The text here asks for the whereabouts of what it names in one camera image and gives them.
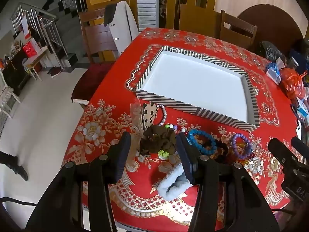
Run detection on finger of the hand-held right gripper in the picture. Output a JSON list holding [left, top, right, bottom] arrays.
[[291, 136, 309, 161], [268, 138, 306, 172]]

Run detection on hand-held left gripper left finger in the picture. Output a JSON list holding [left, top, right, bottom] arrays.
[[25, 132, 132, 232]]

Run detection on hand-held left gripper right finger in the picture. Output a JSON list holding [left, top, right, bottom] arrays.
[[175, 133, 280, 232]]

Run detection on blue bead bracelet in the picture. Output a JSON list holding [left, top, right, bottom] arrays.
[[187, 129, 218, 155]]

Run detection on brown scrunchie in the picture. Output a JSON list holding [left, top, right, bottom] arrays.
[[141, 125, 178, 155]]

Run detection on white fluffy scrunchie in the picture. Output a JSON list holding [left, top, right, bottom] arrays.
[[157, 163, 194, 200]]

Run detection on purple bead bracelet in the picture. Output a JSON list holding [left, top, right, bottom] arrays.
[[229, 133, 253, 160]]

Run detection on leopard print hair bow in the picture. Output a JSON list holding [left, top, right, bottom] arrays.
[[130, 102, 158, 136]]

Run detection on striped white tray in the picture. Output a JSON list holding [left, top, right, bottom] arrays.
[[135, 45, 260, 133]]

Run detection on small blue packets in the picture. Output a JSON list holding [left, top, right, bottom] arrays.
[[291, 97, 309, 128]]

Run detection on red floral tablecloth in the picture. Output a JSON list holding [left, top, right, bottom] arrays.
[[61, 27, 309, 231]]

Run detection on orange plastic bag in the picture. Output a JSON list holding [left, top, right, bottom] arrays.
[[280, 68, 306, 99]]

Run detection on blue white packet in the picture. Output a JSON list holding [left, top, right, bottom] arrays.
[[266, 61, 283, 85]]

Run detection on dark red seat cushion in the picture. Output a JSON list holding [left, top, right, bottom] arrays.
[[71, 63, 116, 104]]

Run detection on dark blue bag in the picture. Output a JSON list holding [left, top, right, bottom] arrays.
[[288, 39, 309, 73]]

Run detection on black plastic bag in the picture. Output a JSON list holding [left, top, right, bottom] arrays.
[[259, 41, 288, 62]]

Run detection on black boot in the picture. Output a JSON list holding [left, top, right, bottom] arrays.
[[0, 151, 28, 182]]

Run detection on brown wooden chair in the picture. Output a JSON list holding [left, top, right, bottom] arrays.
[[78, 7, 121, 63]]

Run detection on yellow wooden chair slatted back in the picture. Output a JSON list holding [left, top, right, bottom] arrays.
[[220, 10, 258, 50]]

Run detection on white side table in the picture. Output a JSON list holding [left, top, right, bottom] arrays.
[[23, 46, 49, 81]]

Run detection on round brown table top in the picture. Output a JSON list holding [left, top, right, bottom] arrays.
[[238, 3, 303, 61]]

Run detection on white coat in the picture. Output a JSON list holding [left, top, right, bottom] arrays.
[[104, 1, 139, 57]]

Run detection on yellow wooden chair solid back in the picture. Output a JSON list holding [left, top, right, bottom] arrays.
[[179, 3, 220, 39]]

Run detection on red paper bag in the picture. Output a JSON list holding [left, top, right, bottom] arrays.
[[23, 41, 41, 57]]

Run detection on staircase with metal railing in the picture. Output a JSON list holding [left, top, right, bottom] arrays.
[[10, 0, 87, 68]]

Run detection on white slatted door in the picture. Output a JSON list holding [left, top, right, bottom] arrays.
[[135, 0, 160, 33]]

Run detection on multicoloured bead bracelet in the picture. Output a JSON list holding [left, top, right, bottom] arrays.
[[165, 124, 187, 133]]

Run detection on pink bead bracelet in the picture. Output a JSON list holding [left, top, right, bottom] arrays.
[[156, 104, 167, 124]]

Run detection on black cable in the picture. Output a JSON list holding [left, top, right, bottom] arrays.
[[0, 197, 37, 207]]

